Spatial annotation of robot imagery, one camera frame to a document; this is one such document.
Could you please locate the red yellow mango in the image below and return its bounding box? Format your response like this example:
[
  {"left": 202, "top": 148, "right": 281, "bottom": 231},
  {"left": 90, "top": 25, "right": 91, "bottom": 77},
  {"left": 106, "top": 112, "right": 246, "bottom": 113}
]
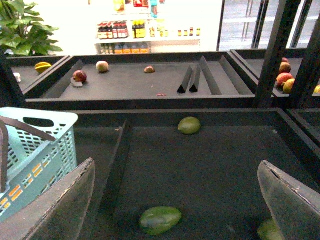
[{"left": 276, "top": 72, "right": 294, "bottom": 87}]

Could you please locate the light blue plastic basket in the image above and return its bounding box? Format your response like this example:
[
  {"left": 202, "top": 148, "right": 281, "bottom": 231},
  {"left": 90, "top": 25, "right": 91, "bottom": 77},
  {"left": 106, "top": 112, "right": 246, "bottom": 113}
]
[{"left": 0, "top": 107, "right": 78, "bottom": 222}]

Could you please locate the green potted plant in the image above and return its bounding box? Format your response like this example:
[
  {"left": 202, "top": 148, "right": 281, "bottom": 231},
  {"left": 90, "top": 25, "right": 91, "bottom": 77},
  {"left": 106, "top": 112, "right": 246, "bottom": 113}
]
[{"left": 0, "top": 0, "right": 63, "bottom": 57}]

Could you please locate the black tray divider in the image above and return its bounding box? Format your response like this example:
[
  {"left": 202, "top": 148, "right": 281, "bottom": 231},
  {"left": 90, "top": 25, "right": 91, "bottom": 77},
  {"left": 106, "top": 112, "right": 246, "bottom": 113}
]
[{"left": 99, "top": 119, "right": 133, "bottom": 217}]

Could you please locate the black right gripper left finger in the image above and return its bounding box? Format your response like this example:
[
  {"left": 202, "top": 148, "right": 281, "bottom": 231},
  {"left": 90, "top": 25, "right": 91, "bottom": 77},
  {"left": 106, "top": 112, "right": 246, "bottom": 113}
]
[{"left": 0, "top": 158, "right": 96, "bottom": 240}]

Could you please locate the pale green apple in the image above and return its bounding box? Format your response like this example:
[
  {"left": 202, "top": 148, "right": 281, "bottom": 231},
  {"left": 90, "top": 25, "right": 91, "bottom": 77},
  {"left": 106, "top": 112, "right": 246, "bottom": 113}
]
[{"left": 96, "top": 60, "right": 109, "bottom": 73}]

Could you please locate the upper black display tray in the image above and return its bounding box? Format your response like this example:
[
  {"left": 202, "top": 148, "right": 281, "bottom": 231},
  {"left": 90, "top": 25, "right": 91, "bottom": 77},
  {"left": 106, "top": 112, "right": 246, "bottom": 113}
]
[{"left": 23, "top": 52, "right": 255, "bottom": 110}]

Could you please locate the black shelf post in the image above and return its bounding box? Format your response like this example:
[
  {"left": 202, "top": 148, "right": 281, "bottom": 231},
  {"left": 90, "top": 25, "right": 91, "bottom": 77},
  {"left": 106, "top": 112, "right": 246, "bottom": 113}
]
[{"left": 252, "top": 0, "right": 301, "bottom": 108}]

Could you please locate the bottle shelf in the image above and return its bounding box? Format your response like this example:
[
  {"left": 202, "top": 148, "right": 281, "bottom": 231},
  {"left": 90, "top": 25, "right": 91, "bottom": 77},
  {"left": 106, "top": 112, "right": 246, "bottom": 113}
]
[{"left": 94, "top": 0, "right": 202, "bottom": 55}]

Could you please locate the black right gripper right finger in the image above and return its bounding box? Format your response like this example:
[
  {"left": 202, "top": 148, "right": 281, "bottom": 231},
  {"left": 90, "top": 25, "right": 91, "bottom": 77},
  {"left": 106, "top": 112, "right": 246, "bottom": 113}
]
[{"left": 257, "top": 160, "right": 320, "bottom": 240}]

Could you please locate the red apple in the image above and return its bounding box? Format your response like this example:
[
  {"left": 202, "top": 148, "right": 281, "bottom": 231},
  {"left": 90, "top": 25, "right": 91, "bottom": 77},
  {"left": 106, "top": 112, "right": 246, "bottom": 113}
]
[{"left": 72, "top": 70, "right": 87, "bottom": 83}]

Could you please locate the black fruit display tray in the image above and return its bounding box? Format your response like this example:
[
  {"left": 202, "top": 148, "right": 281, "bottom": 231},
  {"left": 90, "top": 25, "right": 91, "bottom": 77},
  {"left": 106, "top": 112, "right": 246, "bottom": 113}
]
[{"left": 74, "top": 109, "right": 320, "bottom": 240}]

